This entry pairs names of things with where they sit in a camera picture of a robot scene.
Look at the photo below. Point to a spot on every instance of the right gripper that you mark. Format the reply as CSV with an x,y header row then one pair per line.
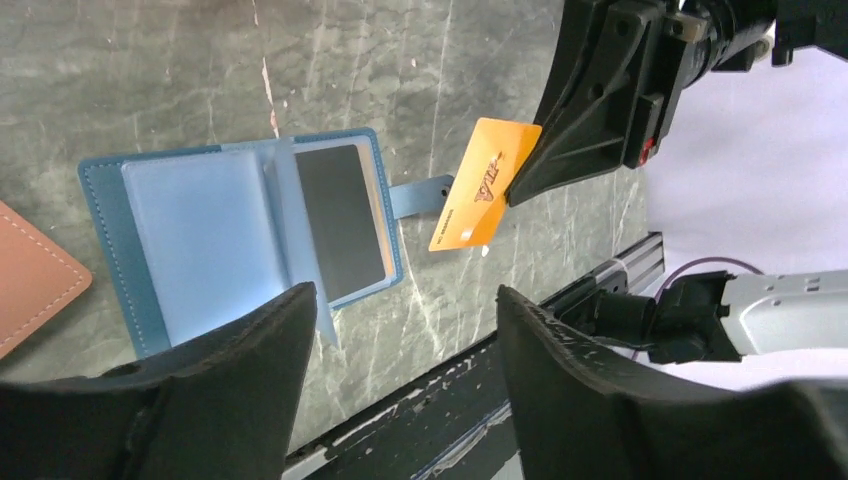
x,y
617,74

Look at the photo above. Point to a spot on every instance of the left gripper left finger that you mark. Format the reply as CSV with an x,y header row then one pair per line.
x,y
220,406

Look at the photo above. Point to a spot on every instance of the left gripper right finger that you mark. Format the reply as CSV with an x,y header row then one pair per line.
x,y
582,411

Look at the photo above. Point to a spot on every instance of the blue card holder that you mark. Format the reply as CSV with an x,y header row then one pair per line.
x,y
195,238

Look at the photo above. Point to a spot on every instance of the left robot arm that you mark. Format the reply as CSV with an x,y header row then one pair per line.
x,y
711,316

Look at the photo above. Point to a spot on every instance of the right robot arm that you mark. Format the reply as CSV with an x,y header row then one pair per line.
x,y
800,24

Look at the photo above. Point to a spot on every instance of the grey card in holder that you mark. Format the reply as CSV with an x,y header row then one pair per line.
x,y
341,220

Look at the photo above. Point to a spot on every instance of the brown card holder front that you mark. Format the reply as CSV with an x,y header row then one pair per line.
x,y
38,279

